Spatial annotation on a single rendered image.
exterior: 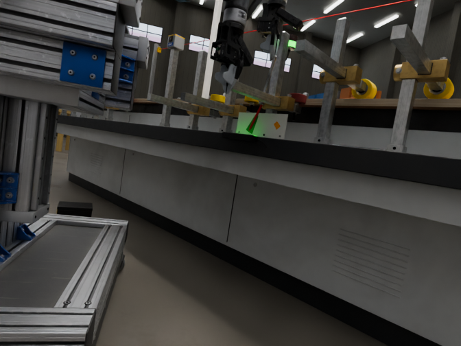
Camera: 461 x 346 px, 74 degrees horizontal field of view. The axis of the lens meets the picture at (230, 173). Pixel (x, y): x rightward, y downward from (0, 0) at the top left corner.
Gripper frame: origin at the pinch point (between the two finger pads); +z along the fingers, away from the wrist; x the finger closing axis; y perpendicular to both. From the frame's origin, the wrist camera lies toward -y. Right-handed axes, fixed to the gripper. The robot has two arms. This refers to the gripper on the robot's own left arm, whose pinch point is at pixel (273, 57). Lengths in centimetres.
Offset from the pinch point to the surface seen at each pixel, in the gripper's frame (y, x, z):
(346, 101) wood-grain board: -28.6, -14.2, 12.1
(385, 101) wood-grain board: -42.4, -9.2, 11.9
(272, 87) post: 0.3, -6.8, 10.1
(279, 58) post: -0.6, -6.4, -1.8
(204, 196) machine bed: 44, -46, 69
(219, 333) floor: -4, 21, 101
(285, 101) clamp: -6.7, -3.4, 15.8
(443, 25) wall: -219, -1215, -522
